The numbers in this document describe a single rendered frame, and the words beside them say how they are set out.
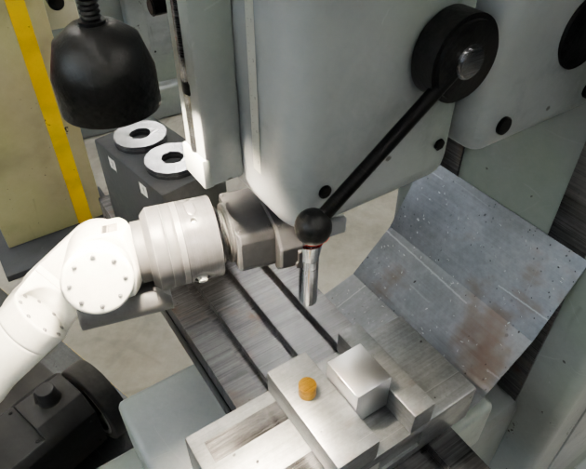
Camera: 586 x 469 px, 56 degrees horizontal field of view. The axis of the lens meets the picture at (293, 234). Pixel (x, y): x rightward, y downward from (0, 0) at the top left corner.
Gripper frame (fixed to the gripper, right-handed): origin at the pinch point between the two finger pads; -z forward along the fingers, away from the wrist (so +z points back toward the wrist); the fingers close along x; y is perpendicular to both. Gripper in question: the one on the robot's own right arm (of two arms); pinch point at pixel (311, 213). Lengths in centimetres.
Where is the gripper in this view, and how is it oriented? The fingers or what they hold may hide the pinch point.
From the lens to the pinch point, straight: 62.1
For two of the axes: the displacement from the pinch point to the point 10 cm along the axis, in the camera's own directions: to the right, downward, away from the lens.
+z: -9.4, 2.2, -2.5
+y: 0.0, 7.5, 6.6
